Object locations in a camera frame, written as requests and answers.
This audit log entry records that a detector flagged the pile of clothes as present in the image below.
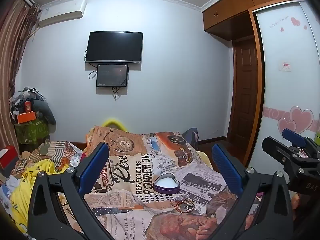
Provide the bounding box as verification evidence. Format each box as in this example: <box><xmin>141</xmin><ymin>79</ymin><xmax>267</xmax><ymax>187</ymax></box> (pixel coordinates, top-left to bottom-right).
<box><xmin>9</xmin><ymin>87</ymin><xmax>57</xmax><ymax>126</ymax></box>

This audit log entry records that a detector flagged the purple heart-shaped tin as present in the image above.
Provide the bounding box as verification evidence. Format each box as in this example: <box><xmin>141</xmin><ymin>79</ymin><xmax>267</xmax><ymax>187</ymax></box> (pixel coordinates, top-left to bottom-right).
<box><xmin>153</xmin><ymin>174</ymin><xmax>180</xmax><ymax>195</ymax></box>

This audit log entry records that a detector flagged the dark blue bag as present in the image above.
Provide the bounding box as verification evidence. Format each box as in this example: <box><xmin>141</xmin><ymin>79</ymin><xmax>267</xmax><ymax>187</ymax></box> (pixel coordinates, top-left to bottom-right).
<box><xmin>181</xmin><ymin>127</ymin><xmax>199</xmax><ymax>151</ymax></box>

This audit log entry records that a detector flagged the green patterned bag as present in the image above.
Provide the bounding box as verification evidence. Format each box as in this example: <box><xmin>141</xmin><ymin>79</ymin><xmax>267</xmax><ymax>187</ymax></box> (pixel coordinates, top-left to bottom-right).
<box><xmin>14</xmin><ymin>119</ymin><xmax>50</xmax><ymax>145</ymax></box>

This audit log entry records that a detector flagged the pale yellow bed sheet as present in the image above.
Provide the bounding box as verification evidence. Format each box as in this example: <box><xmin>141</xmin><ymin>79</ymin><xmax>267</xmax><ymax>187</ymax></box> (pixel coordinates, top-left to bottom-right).
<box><xmin>197</xmin><ymin>150</ymin><xmax>213</xmax><ymax>167</ymax></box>

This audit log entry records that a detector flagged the person's right hand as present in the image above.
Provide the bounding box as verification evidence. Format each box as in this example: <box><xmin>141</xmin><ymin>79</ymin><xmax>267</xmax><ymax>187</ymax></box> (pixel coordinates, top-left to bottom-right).
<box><xmin>291</xmin><ymin>193</ymin><xmax>301</xmax><ymax>210</ymax></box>

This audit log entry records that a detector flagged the striped cloth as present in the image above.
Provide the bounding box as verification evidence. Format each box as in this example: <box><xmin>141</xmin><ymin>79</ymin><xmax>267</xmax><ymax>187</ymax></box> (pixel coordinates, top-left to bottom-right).
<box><xmin>21</xmin><ymin>140</ymin><xmax>83</xmax><ymax>168</ymax></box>

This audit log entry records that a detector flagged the yellow cloth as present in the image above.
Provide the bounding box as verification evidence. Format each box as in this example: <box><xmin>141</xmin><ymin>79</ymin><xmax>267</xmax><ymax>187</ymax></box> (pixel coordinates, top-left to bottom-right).
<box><xmin>10</xmin><ymin>159</ymin><xmax>73</xmax><ymax>233</ymax></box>

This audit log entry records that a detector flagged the brown striped curtain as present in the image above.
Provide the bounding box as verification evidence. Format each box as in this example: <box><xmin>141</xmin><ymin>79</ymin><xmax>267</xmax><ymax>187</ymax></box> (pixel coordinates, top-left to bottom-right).
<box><xmin>0</xmin><ymin>0</ymin><xmax>41</xmax><ymax>155</ymax></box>

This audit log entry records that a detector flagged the yellow round object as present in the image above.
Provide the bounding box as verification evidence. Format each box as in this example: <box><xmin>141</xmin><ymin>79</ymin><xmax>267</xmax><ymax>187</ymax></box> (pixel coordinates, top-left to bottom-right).
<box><xmin>104</xmin><ymin>118</ymin><xmax>128</xmax><ymax>132</ymax></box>

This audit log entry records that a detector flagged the white heart-print wardrobe door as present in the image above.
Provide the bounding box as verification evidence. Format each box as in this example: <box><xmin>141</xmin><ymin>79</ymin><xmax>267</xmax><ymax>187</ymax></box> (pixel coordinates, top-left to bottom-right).
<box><xmin>254</xmin><ymin>1</ymin><xmax>320</xmax><ymax>172</ymax></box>

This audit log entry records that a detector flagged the black wall television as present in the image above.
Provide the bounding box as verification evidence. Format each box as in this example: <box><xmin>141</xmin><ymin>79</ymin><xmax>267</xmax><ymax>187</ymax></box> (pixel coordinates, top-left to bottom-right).
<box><xmin>85</xmin><ymin>31</ymin><xmax>144</xmax><ymax>64</ymax></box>

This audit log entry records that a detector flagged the brown wooden door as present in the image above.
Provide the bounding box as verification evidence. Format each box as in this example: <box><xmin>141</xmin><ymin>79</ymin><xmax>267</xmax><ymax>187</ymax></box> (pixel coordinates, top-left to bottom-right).
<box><xmin>232</xmin><ymin>39</ymin><xmax>263</xmax><ymax>142</ymax></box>

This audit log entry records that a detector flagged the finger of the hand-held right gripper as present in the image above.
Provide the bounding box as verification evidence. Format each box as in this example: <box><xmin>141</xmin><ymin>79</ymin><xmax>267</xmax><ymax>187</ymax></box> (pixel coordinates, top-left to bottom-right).
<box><xmin>262</xmin><ymin>136</ymin><xmax>302</xmax><ymax>167</ymax></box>
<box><xmin>282</xmin><ymin>128</ymin><xmax>320</xmax><ymax>153</ymax></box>

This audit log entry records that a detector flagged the orange box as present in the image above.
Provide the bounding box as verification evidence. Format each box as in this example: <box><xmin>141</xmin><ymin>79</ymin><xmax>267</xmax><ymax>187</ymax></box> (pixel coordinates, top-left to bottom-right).
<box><xmin>17</xmin><ymin>112</ymin><xmax>38</xmax><ymax>124</ymax></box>

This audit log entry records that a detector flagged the wooden overhead cabinet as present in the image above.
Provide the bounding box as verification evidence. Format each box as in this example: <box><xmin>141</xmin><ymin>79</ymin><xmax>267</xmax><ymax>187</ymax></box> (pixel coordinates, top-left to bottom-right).
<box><xmin>202</xmin><ymin>0</ymin><xmax>303</xmax><ymax>41</ymax></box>

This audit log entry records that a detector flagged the red braided bracelet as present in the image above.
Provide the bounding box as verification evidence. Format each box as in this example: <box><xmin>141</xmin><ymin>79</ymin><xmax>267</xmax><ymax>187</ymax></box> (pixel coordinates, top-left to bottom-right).
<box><xmin>171</xmin><ymin>198</ymin><xmax>196</xmax><ymax>215</ymax></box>

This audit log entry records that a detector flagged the small black wall monitor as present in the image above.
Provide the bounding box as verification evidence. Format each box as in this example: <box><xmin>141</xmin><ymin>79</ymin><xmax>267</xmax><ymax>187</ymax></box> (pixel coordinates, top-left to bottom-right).
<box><xmin>96</xmin><ymin>64</ymin><xmax>129</xmax><ymax>88</ymax></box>

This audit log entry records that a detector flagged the white air conditioner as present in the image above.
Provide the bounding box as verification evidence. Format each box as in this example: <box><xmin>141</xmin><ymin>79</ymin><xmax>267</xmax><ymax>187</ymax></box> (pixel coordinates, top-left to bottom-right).
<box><xmin>37</xmin><ymin>0</ymin><xmax>87</xmax><ymax>27</ymax></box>

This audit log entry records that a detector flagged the newspaper print blanket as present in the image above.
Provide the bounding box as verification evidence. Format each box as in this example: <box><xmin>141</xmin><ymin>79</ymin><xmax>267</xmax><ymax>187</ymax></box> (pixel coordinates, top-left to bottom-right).
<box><xmin>0</xmin><ymin>125</ymin><xmax>263</xmax><ymax>240</ymax></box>

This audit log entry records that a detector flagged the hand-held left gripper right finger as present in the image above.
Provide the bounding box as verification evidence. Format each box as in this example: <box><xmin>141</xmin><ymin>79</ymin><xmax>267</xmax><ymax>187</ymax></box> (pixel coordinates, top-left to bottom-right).
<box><xmin>211</xmin><ymin>143</ymin><xmax>294</xmax><ymax>240</ymax></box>

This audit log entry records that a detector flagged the large red box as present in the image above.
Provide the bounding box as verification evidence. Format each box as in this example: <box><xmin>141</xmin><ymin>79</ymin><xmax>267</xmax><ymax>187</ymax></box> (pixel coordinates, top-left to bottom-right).
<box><xmin>0</xmin><ymin>145</ymin><xmax>19</xmax><ymax>178</ymax></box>

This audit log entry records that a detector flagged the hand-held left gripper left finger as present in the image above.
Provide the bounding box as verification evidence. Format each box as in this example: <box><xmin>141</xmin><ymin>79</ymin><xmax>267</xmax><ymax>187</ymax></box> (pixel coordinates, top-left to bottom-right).
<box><xmin>27</xmin><ymin>142</ymin><xmax>118</xmax><ymax>240</ymax></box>

